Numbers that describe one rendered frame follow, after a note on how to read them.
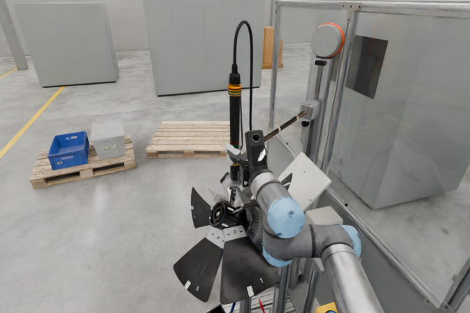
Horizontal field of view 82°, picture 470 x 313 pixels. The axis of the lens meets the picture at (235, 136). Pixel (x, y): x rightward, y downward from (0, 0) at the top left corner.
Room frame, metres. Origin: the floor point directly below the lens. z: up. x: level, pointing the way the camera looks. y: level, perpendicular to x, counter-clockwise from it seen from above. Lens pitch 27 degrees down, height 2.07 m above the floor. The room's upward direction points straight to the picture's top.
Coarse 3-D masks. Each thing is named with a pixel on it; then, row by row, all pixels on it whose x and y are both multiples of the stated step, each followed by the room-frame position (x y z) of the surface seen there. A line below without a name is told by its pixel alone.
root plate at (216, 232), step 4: (212, 228) 0.88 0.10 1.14; (216, 228) 0.88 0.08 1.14; (212, 232) 0.87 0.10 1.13; (216, 232) 0.87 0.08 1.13; (220, 232) 0.87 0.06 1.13; (208, 236) 0.86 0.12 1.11; (212, 236) 0.86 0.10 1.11; (216, 236) 0.86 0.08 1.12; (220, 236) 0.86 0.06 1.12; (224, 236) 0.86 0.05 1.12; (212, 240) 0.85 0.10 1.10; (216, 240) 0.85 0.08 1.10; (220, 240) 0.85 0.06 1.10; (224, 240) 0.85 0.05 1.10; (216, 244) 0.84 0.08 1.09; (220, 244) 0.84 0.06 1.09; (224, 244) 0.84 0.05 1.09
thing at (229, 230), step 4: (228, 228) 0.83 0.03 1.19; (232, 228) 0.83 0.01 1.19; (236, 228) 0.84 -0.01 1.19; (240, 228) 0.84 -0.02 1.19; (224, 232) 0.82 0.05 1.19; (228, 232) 0.82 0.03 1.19; (232, 232) 0.82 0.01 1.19; (236, 232) 0.82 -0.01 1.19; (244, 232) 0.82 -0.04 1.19; (228, 236) 0.80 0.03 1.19; (232, 236) 0.80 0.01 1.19; (236, 236) 0.80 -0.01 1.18; (240, 236) 0.80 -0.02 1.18; (244, 236) 0.80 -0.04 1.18
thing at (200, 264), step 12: (204, 240) 0.85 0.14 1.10; (192, 252) 0.83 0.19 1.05; (204, 252) 0.82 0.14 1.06; (216, 252) 0.81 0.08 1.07; (180, 264) 0.82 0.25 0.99; (192, 264) 0.80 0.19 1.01; (204, 264) 0.79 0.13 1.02; (216, 264) 0.78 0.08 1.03; (180, 276) 0.78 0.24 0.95; (192, 276) 0.76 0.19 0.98; (204, 276) 0.76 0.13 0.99; (192, 288) 0.73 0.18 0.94; (204, 288) 0.72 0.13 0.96; (204, 300) 0.69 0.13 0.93
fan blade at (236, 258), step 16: (240, 240) 0.77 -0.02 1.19; (224, 256) 0.71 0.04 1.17; (240, 256) 0.70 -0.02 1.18; (256, 256) 0.70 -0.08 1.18; (224, 272) 0.65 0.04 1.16; (240, 272) 0.64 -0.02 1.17; (256, 272) 0.64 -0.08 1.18; (272, 272) 0.63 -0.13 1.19; (224, 288) 0.60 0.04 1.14; (240, 288) 0.59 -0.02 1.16; (256, 288) 0.58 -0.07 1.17; (224, 304) 0.56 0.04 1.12
